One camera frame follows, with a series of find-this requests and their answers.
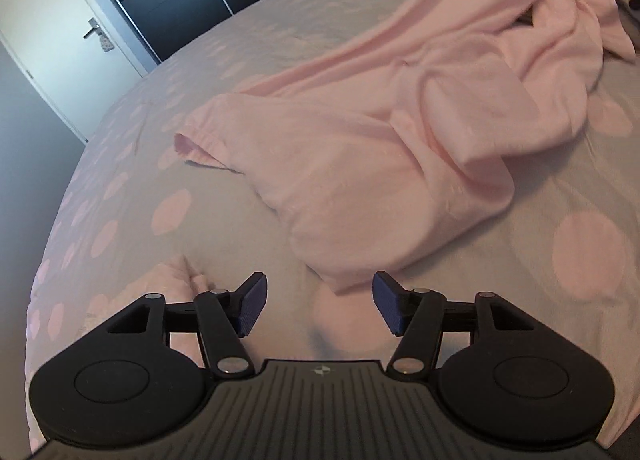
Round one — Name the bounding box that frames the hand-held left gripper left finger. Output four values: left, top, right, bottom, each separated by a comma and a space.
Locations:
101, 271, 268, 381

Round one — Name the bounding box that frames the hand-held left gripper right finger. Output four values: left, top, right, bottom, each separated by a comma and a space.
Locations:
372, 271, 544, 381

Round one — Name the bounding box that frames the plain pink garment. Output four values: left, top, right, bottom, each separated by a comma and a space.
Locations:
174, 0, 637, 294

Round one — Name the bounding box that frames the white door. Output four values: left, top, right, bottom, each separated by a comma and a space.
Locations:
0, 0, 153, 145

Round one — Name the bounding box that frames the grey polka dot bed cover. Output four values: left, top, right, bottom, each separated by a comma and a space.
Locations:
27, 0, 640, 451

